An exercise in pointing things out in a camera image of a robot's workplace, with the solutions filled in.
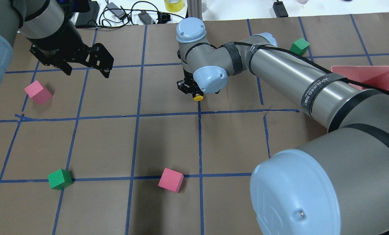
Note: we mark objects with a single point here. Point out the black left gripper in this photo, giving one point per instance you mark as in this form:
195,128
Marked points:
60,39

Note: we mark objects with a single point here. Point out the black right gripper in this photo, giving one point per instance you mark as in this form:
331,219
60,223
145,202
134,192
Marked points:
185,86

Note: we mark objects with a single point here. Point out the yellow push button switch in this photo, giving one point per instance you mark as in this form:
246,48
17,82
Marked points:
198,96

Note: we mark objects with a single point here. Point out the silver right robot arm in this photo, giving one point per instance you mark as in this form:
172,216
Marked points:
190,161

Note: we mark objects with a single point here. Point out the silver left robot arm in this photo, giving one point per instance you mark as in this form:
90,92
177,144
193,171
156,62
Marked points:
34,19

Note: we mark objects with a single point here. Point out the black box device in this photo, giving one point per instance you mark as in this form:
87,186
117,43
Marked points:
87,13

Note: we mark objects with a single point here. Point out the pink foam cube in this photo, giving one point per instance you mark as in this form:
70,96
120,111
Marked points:
38,92
171,180

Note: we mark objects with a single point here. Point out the black power adapter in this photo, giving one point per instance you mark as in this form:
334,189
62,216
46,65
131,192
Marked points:
145,18

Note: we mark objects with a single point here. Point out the yellow tape roll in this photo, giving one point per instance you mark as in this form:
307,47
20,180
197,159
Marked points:
174,5

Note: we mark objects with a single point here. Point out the green foam cube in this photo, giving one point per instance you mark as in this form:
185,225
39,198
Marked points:
300,46
59,179

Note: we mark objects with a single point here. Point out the black power brick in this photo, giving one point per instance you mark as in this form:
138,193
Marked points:
279,9

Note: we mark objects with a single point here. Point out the pink plastic bin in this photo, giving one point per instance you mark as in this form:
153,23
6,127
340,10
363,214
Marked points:
377,76

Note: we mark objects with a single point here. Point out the aluminium extrusion post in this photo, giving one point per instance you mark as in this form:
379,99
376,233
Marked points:
194,9

